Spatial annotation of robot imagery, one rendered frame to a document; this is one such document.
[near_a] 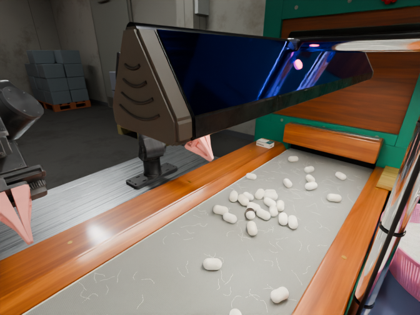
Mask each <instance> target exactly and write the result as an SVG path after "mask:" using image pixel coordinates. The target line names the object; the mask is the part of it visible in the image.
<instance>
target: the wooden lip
mask: <svg viewBox="0 0 420 315"><path fill-rule="evenodd" d="M383 141H384V138H381V137H375V136H368V135H364V134H358V133H354V132H347V131H341V130H337V129H331V128H326V127H320V126H313V125H310V124H303V123H299V122H289V123H287V124H285V128H284V136H283V142H285V143H290V144H295V145H298V146H302V147H305V148H310V149H315V150H318V151H323V152H326V153H331V154H335V155H338V156H343V157H346V158H351V159H356V160H359V161H364V162H367V163H371V164H375V162H376V161H377V159H378V157H379V153H380V150H381V147H382V145H383Z"/></svg>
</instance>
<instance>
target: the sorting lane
mask: <svg viewBox="0 0 420 315"><path fill-rule="evenodd" d="M290 156H297V157H298V161H296V162H290V161H289V160H288V158H289V157H290ZM309 166H312V167H314V171H313V172H309V173H306V172H305V171H304V168H305V167H309ZM337 172H341V173H343V174H345V175H346V179H345V180H341V179H339V178H337V177H336V175H335V174H336V173H337ZM250 173H251V174H255V175H256V179H255V180H252V179H248V178H247V177H246V175H245V176H244V177H242V178H241V179H239V180H238V181H236V182H234V183H233V184H231V185H230V186H228V187H226V188H225V189H223V190H222V191H220V192H218V193H217V194H215V195H213V196H212V197H210V198H209V199H207V200H205V201H204V202H202V203H201V204H199V205H197V206H196V207H194V208H192V209H191V210H189V211H188V212H186V213H184V214H183V215H182V216H179V217H178V218H177V219H175V220H173V221H172V222H170V223H169V224H167V225H165V226H164V227H162V228H161V229H159V230H157V231H156V232H154V233H152V234H151V235H149V236H148V237H146V238H144V239H143V240H141V241H139V242H138V243H136V244H135V245H133V246H131V247H130V248H128V249H127V250H125V251H123V252H122V253H121V254H118V255H117V256H115V257H114V258H112V259H110V260H109V261H108V262H105V263H104V264H103V265H101V266H99V267H98V268H96V269H95V270H93V271H91V272H90V273H88V274H86V275H85V276H83V277H82V278H80V279H78V280H77V281H75V282H74V283H72V284H70V285H69V286H67V287H65V288H64V289H62V290H61V291H59V292H57V293H56V294H54V295H53V296H51V297H49V298H48V299H46V300H45V301H43V302H41V303H40V304H38V305H37V306H35V307H33V308H32V309H30V310H29V311H27V312H25V313H24V314H22V315H229V313H230V311H231V310H232V309H238V310H240V312H241V314H242V315H291V314H292V312H293V311H294V308H295V307H296V305H297V303H298V302H299V300H300V298H301V296H302V295H303V293H304V291H305V289H306V288H307V286H308V284H309V282H310V280H311V279H312V277H313V276H314V273H315V272H316V270H317V268H318V267H319V265H320V263H321V261H322V260H323V258H324V256H325V254H326V253H327V251H328V249H329V247H330V245H331V244H332V242H333V240H334V238H335V237H336V235H337V233H338V231H339V230H340V228H341V226H342V225H343V222H344V221H345V219H346V218H347V216H348V214H349V212H350V210H351V208H352V207H353V205H354V203H355V202H356V199H357V198H358V196H359V195H360V193H361V191H362V190H363V187H364V186H365V184H366V182H367V181H368V179H369V177H370V175H371V173H372V172H369V171H365V170H362V169H358V168H355V167H351V166H346V165H343V164H339V163H336V162H332V161H327V160H325V159H320V158H317V157H313V156H308V155H305V154H301V153H298V152H294V151H290V150H288V149H287V150H286V151H284V152H282V153H281V154H280V155H278V156H276V157H275V158H273V159H271V160H270V161H268V162H267V163H265V164H263V165H262V166H260V167H258V168H257V169H255V170H254V171H252V172H250ZM308 174H310V175H311V176H312V177H313V178H314V179H315V183H317V188H316V189H312V190H307V189H306V188H305V185H306V183H308V181H307V180H306V176H307V175H308ZM284 179H289V180H290V181H291V182H292V186H291V187H286V186H285V185H284V183H283V180H284ZM258 189H263V190H264V191H265V190H267V189H273V190H275V191H276V193H277V195H278V197H277V199H276V200H274V201H275V202H276V203H277V201H278V200H282V201H283V202H284V210H283V211H277V212H278V214H277V216H276V217H272V216H271V217H270V218H269V219H268V220H264V219H263V218H261V217H259V216H257V214H256V212H255V217H254V219H248V218H247V217H246V208H247V206H243V205H242V204H241V203H240V202H239V201H238V199H237V201H235V202H232V201H230V199H229V197H230V193H231V192H232V191H236V192H237V193H238V195H240V194H243V193H244V192H248V193H249V194H252V195H253V197H254V199H253V200H252V201H249V202H252V203H256V204H258V205H260V207H261V209H263V210H265V211H267V212H269V207H268V206H267V205H265V204H264V196H263V197H262V198H261V199H256V197H255V193H256V192H257V190H258ZM328 194H338V195H340V196H341V197H342V199H341V201H339V202H335V201H329V200H328V199H327V195H328ZM215 205H220V206H226V207H227V208H228V213H230V214H233V215H235V216H236V217H237V221H236V222H235V223H230V222H228V221H225V220H224V219H223V215H221V214H216V213H214V211H213V207H214V206H215ZM280 213H286V214H287V218H288V217H289V216H291V215H293V216H296V218H297V223H298V227H297V228H296V229H292V228H290V227H289V223H288V221H287V224H286V225H284V226H283V225H281V224H280V223H279V214H280ZM249 221H253V222H255V224H256V227H257V234H256V235H255V236H251V235H250V234H249V233H248V229H247V223H248V222H249ZM207 258H218V259H220V260H221V262H222V266H221V268H220V269H218V270H207V269H205V268H204V266H203V262H204V260H205V259H207ZM280 287H285V288H286V289H287V290H288V292H289V296H288V298H287V299H285V300H283V301H281V302H279V303H275V302H273V301H272V300H271V297H270V294H271V292H272V291H273V290H275V289H278V288H280Z"/></svg>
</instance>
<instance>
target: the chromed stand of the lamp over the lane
mask: <svg viewBox="0 0 420 315"><path fill-rule="evenodd" d="M288 39H289V40H290V42H292V45H293V47H294V49H295V50H296V51H298V50H299V51H301V52H324V51H335V52H336V53H417V52H420V22H414V23H404V24H387V25H377V26H358V27H340V28H331V29H312V30H303V31H291V32H290V34H289V37H288ZM419 198H420V115H419V119H418V120H417V123H416V127H415V129H414V132H413V134H412V137H411V140H410V142H409V146H408V148H407V151H406V153H405V156H404V159H403V161H402V164H401V167H400V170H399V172H398V175H397V178H396V180H395V183H394V186H393V188H392V191H391V194H390V197H389V199H388V202H387V204H386V207H385V210H384V213H383V215H382V218H381V221H380V223H379V226H378V229H377V231H376V235H375V237H374V240H373V242H372V245H371V248H370V250H369V253H367V254H366V256H365V258H364V262H363V264H362V267H361V270H360V272H359V275H358V277H357V281H356V283H355V286H354V289H353V291H352V294H351V297H350V300H349V302H348V305H347V308H346V311H345V313H344V315H369V313H370V311H371V309H372V308H373V305H374V302H375V300H376V297H377V295H378V292H379V290H380V288H381V286H382V284H383V281H384V278H385V277H386V274H387V272H388V270H389V267H390V265H391V263H392V261H393V258H394V256H395V253H396V251H397V249H398V247H399V244H400V242H401V239H402V238H403V237H404V236H405V234H406V228H407V226H408V224H409V222H410V219H411V217H412V215H413V212H414V210H415V208H416V205H417V203H418V201H419ZM404 233H405V234H404Z"/></svg>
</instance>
